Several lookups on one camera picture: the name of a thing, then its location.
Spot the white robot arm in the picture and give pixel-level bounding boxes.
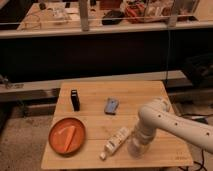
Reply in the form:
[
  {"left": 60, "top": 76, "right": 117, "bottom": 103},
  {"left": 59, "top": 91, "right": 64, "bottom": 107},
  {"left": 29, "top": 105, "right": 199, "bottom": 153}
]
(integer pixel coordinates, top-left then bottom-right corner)
[{"left": 134, "top": 98, "right": 213, "bottom": 154}]

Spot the black eraser block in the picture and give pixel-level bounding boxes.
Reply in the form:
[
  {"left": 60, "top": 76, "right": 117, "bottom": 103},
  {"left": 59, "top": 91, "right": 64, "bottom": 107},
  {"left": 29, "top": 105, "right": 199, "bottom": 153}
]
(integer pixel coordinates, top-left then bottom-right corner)
[{"left": 71, "top": 89, "right": 80, "bottom": 111}]

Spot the blue grey stapler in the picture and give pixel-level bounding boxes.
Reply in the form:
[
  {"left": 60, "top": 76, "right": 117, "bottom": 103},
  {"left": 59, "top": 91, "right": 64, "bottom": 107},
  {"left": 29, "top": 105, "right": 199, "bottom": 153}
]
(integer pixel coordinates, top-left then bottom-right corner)
[{"left": 104, "top": 98, "right": 119, "bottom": 115}]

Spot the orange carrot piece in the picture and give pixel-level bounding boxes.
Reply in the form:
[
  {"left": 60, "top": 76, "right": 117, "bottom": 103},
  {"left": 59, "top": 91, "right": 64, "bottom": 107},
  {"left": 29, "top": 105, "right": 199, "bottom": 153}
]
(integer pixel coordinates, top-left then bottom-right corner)
[{"left": 58, "top": 126, "right": 76, "bottom": 151}]

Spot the orange round plate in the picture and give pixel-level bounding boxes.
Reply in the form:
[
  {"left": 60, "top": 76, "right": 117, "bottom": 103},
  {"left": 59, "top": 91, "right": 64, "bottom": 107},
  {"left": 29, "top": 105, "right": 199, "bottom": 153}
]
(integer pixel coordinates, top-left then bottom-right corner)
[{"left": 48, "top": 118, "right": 86, "bottom": 155}]

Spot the black bag on shelf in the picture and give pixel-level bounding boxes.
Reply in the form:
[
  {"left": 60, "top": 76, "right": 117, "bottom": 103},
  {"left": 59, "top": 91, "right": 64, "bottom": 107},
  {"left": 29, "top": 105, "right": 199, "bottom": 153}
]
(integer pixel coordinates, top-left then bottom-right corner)
[{"left": 102, "top": 10, "right": 124, "bottom": 25}]

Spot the black power adapter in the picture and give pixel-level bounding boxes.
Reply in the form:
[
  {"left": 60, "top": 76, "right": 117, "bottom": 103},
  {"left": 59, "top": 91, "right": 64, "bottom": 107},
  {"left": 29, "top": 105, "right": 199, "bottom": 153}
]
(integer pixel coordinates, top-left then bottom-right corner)
[{"left": 192, "top": 116, "right": 208, "bottom": 124}]

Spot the metal shelf post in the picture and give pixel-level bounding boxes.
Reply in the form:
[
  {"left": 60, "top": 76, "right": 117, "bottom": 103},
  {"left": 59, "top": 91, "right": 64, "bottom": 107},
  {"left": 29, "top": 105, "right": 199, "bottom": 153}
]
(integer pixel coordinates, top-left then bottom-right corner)
[{"left": 79, "top": 0, "right": 89, "bottom": 31}]

